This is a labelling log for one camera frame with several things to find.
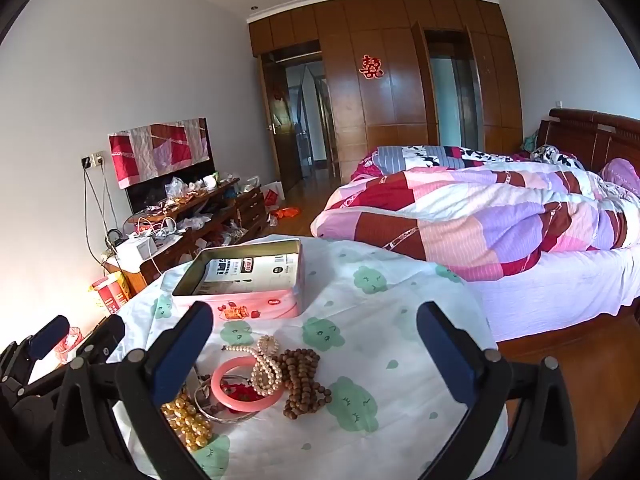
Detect white box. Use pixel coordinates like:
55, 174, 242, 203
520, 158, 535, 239
116, 236, 161, 271

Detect pink pillow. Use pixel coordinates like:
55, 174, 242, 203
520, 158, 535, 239
600, 157, 640, 196

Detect gold bead bracelet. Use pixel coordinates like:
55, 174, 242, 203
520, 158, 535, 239
161, 394, 215, 452

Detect hanging cables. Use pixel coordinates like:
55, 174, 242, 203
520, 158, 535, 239
82, 165, 121, 261

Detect thin silver bangle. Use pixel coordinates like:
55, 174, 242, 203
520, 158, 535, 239
192, 380, 251, 423

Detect pink patchwork quilt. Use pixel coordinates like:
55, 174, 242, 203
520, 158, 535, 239
311, 157, 640, 281

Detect red plastic bag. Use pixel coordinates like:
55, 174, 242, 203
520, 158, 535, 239
55, 327, 83, 363

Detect black television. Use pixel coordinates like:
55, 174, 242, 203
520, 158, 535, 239
125, 119, 217, 216

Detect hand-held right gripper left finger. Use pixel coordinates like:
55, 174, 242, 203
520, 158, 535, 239
50, 301, 216, 480

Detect pink bangle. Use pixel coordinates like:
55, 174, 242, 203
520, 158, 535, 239
211, 355, 285, 413

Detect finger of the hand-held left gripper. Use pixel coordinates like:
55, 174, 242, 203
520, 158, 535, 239
75, 314, 126, 365
0, 315, 71, 386

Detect white bed sheet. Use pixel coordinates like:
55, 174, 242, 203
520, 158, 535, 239
465, 245, 640, 343

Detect printed paper leaflet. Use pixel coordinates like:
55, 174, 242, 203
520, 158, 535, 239
192, 254, 301, 295

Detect brown wooden bead string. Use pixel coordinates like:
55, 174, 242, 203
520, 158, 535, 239
275, 349, 333, 421

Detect red snack box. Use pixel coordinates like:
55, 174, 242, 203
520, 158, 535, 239
90, 272, 131, 313

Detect red string bracelet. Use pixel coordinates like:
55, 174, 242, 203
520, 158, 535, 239
220, 380, 266, 403

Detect wooden bed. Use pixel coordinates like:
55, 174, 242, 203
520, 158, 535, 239
310, 107, 640, 346

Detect wooden television cabinet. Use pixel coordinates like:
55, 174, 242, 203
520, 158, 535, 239
120, 177, 268, 286

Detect wooden wardrobe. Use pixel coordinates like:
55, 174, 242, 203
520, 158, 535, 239
248, 0, 523, 183

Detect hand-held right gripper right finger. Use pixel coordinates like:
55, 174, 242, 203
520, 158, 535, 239
416, 301, 593, 480

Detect white shopping bag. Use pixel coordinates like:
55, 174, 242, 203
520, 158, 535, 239
260, 180, 286, 211

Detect pink tin box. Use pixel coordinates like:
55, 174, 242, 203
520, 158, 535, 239
171, 239, 305, 321

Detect white pearl necklace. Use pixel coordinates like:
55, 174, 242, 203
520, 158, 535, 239
222, 335, 286, 396

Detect green cloud printed tablecloth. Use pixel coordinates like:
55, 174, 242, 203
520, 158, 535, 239
107, 235, 508, 480

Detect wooden door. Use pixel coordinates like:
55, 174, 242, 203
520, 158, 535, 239
260, 60, 303, 191

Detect black and white floral quilt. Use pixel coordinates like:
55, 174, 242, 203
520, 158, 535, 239
350, 145, 586, 181

